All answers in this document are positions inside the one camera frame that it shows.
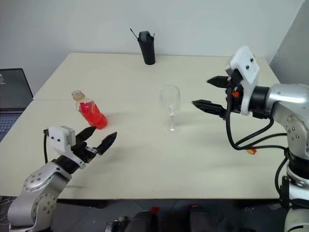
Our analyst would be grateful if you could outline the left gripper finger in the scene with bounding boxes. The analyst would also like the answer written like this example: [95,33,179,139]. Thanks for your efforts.
[97,131,118,156]
[76,126,98,145]

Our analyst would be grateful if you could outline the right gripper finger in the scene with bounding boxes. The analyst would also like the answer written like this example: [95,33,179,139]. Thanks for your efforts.
[192,99,228,117]
[207,75,229,89]

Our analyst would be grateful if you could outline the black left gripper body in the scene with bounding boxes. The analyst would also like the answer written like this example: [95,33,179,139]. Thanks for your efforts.
[71,141,100,165]

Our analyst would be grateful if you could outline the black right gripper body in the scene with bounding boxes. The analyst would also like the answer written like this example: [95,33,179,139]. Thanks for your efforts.
[220,68,242,121]

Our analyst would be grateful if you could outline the plastic bottle with red drink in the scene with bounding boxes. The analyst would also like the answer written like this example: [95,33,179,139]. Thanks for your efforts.
[71,89,108,131]

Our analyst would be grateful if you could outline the clear wine glass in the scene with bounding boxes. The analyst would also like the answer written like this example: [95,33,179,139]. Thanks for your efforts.
[158,84,182,133]

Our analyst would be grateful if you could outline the black tall cup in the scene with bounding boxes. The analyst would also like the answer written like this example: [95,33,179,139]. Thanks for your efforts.
[138,35,156,65]

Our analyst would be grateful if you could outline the dark rounded shape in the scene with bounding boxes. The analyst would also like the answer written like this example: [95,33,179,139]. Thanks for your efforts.
[126,206,159,232]

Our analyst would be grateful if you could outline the dark grey laptop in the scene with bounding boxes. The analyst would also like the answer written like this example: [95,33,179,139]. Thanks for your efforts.
[0,68,34,144]

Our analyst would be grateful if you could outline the black rounded object in cup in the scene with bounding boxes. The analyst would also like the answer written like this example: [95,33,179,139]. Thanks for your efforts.
[139,30,151,42]

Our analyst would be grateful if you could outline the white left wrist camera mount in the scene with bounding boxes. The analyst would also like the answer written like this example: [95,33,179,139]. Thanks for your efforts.
[47,125,86,169]

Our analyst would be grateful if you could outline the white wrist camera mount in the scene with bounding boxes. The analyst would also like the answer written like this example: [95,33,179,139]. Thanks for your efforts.
[225,45,261,116]
[47,125,86,169]

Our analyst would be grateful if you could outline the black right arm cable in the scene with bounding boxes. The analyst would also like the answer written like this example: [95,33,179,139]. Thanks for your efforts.
[225,87,289,151]

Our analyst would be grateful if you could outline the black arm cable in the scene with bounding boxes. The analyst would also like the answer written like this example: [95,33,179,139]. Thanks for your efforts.
[42,129,49,163]
[225,87,289,151]

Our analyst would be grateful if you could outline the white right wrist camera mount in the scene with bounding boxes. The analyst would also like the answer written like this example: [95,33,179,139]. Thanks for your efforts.
[225,45,261,116]

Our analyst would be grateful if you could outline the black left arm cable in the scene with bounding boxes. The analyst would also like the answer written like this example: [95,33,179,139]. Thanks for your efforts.
[42,129,49,163]

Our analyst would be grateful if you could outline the thin white cables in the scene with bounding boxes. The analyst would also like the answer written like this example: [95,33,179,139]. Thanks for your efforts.
[0,195,15,226]

